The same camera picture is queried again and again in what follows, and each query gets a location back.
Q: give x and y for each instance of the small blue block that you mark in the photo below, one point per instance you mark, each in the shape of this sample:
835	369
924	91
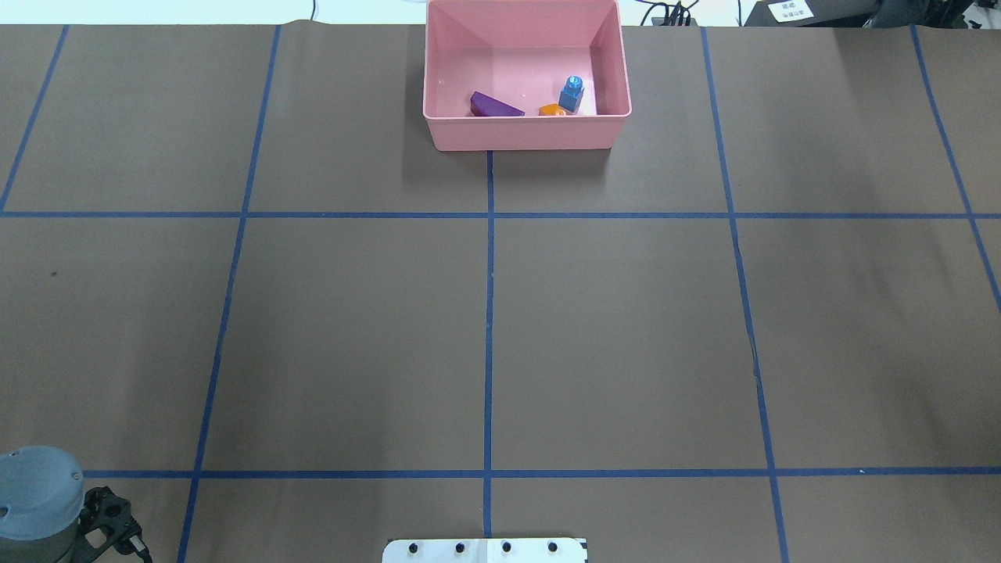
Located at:
571	94

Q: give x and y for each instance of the purple block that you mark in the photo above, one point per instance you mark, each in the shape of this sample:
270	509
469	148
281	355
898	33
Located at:
483	105

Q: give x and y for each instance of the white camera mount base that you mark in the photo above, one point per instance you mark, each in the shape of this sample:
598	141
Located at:
518	549

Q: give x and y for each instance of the brown paper table cover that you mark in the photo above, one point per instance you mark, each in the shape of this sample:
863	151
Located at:
242	286

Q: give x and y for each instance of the orange block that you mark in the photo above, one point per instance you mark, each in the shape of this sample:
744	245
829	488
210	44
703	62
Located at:
553	110

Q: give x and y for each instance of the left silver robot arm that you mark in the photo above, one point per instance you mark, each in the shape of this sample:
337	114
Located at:
48	516

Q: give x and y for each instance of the pink plastic box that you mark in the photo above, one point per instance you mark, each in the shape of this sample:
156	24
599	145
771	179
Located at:
521	52

